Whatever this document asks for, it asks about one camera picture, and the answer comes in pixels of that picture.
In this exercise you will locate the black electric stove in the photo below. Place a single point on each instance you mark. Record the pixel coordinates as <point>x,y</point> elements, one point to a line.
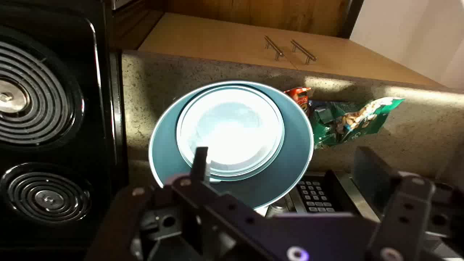
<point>103,145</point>

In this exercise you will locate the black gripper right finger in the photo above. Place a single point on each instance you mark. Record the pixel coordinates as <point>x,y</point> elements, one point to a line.
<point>375,169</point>

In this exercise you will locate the red snack bag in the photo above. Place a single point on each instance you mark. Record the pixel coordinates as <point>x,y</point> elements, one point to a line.
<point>299,96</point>

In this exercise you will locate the silver black microwave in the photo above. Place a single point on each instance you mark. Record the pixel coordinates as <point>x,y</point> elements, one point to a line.
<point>317,196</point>

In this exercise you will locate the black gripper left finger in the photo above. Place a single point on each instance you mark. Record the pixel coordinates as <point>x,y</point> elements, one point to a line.
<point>202,161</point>

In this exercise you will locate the small coil burner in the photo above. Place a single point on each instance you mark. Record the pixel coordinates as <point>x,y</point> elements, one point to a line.
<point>44,196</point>

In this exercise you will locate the large coil burner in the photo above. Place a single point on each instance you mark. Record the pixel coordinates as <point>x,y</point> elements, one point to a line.
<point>44,87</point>

